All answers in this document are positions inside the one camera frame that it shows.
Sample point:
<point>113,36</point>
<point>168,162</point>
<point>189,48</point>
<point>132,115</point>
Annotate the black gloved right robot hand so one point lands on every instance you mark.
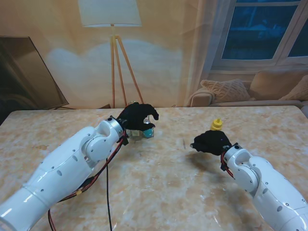
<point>210,143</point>

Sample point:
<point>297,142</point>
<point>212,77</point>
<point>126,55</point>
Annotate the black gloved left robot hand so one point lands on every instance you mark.
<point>137,118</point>

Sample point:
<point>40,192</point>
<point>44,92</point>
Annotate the teal shaker with silver cap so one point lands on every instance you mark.
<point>148,132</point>

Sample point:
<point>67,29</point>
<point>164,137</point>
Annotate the yellow mustard squeeze bottle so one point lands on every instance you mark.
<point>216,125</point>

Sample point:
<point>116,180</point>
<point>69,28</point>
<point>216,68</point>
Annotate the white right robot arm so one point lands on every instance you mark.
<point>267,190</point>

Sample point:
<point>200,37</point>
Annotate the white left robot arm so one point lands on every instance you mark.
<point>65,173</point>

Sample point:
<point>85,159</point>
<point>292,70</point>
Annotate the knitted beige cushion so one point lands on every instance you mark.
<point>226,90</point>

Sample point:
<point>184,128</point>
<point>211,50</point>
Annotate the beige sofa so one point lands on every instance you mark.
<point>264,101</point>

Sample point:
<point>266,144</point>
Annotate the tripod floor lamp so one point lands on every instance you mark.
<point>109,12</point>

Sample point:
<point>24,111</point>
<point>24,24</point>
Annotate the white framed window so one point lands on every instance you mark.
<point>252,31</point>

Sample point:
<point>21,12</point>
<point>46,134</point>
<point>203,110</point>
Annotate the dark flat television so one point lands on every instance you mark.
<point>21,77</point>

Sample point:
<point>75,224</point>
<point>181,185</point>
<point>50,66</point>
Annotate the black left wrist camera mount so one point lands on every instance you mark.
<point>124,140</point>

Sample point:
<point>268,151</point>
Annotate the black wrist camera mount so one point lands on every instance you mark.
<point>223,167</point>
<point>124,140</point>

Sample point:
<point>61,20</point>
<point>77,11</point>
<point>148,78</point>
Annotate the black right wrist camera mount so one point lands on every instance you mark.
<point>223,167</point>

